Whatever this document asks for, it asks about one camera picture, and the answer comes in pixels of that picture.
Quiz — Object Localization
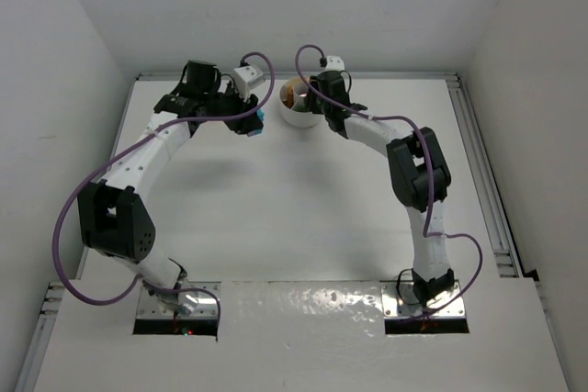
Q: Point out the brown lego brick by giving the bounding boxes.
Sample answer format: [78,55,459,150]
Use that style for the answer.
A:
[284,84,296,108]

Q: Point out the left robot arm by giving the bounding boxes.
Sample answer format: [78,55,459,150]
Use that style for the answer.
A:
[77,61,265,303]

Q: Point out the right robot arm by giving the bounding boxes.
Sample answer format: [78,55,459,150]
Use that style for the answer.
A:
[305,71,455,307]

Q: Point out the white divided round container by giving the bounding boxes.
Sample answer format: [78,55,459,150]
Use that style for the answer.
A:
[278,77,321,129]

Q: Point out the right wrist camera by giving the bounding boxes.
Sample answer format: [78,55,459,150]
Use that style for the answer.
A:
[319,55,345,73]

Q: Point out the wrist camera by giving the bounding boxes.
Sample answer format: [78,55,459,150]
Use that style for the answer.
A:
[319,55,345,73]
[232,65,266,102]

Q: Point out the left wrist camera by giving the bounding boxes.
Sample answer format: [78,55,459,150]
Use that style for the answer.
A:
[232,65,266,102]

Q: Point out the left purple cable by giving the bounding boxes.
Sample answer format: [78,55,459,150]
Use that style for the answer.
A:
[53,51,277,319]

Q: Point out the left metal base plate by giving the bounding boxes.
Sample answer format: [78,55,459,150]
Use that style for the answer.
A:
[136,281,221,319]

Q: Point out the metal base plate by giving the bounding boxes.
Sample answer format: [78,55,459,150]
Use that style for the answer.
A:
[136,281,221,319]
[380,280,469,319]

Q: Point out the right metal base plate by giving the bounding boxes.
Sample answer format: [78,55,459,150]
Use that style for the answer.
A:
[380,280,469,319]

